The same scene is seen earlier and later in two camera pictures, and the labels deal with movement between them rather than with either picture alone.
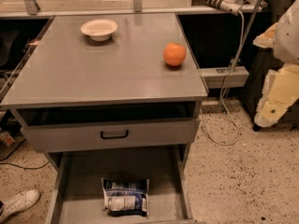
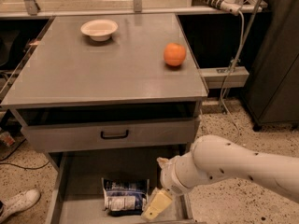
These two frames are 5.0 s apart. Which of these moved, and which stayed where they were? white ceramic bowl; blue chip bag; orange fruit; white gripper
Moved: white gripper
Stayed: blue chip bag; orange fruit; white ceramic bowl
